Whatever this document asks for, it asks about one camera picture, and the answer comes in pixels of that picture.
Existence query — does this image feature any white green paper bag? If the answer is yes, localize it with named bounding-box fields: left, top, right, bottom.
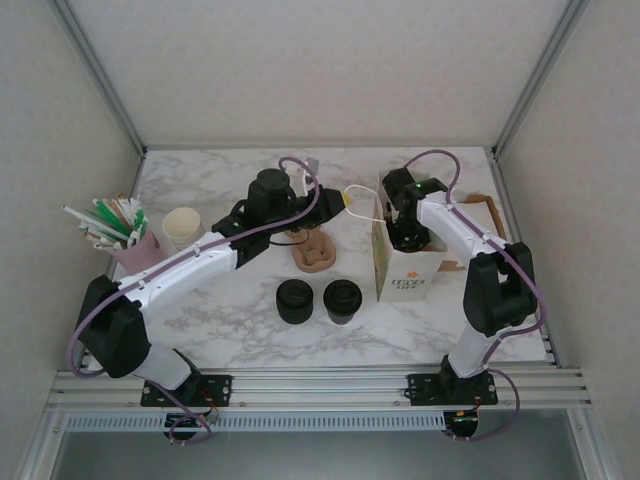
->
left=343, top=183, right=450, bottom=304

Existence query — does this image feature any beige paper cup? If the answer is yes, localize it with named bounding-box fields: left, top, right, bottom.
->
left=162, top=206, right=202, bottom=242

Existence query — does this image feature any dark lidded paper cup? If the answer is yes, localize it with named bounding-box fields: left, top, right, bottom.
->
left=278, top=302, right=312, bottom=325
left=327, top=304, right=357, bottom=325

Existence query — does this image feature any brown pulp cup carrier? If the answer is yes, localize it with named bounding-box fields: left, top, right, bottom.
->
left=287, top=227, right=337, bottom=275

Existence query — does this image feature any green striped straw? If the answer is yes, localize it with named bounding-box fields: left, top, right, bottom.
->
left=130, top=207, right=147, bottom=246
left=92, top=198, right=136, bottom=239

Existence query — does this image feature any white paper wrapped straw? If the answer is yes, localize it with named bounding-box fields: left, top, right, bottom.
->
left=77, top=225, right=127, bottom=250
left=62, top=204, right=134, bottom=246

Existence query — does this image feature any small controller board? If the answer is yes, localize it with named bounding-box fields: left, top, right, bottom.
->
left=166, top=412, right=211, bottom=432
left=452, top=409, right=480, bottom=437

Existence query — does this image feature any aluminium frame post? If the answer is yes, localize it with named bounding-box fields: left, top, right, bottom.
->
left=491, top=0, right=592, bottom=156
left=49, top=0, right=147, bottom=157

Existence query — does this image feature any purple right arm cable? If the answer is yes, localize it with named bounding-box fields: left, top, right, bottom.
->
left=402, top=149, right=549, bottom=444

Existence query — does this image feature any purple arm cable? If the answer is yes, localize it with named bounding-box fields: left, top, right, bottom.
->
left=402, top=149, right=549, bottom=444
left=67, top=157, right=321, bottom=446

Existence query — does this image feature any wide slotted aluminium rail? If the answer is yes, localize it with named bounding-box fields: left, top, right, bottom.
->
left=47, top=367, right=594, bottom=412

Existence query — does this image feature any white slotted cable duct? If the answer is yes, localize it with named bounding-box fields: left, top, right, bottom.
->
left=64, top=412, right=447, bottom=434

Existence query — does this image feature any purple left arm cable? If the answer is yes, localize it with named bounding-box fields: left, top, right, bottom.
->
left=67, top=157, right=321, bottom=446

